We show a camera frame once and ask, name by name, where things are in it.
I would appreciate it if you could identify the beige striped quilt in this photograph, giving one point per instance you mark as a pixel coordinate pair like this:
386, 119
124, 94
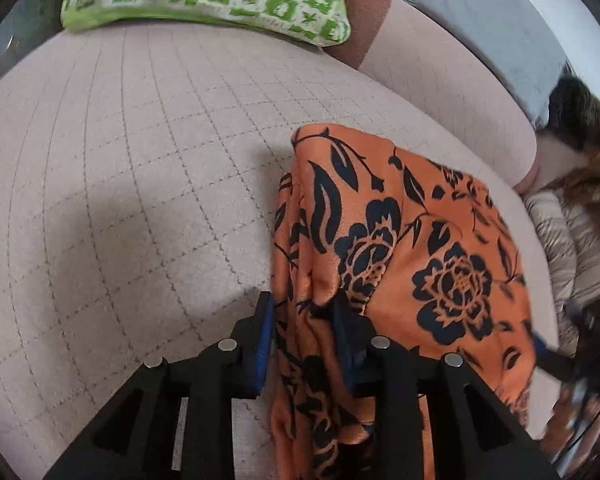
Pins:
575, 245

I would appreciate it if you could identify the patterned glass door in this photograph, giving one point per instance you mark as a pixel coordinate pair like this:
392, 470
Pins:
25, 15

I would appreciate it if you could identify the pink two-tone bolster pillow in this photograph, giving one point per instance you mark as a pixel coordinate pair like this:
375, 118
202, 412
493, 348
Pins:
440, 85

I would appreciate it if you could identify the orange black floral garment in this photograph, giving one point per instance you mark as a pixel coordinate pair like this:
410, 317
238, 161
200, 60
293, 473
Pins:
430, 240

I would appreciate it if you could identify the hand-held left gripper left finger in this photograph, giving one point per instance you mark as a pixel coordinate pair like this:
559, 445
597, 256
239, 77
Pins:
261, 345

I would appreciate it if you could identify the grey cloth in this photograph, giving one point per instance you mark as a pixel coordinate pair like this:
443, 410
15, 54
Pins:
490, 20

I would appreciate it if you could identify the pink quilted bed sheet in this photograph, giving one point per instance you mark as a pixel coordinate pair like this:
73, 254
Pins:
130, 185

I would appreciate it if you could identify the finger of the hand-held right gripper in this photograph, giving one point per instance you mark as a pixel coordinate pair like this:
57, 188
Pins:
550, 357

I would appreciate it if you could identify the black furry garment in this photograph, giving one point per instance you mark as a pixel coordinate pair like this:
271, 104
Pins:
575, 110

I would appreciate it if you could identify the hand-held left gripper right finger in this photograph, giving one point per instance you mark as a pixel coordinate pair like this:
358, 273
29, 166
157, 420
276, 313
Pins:
347, 355

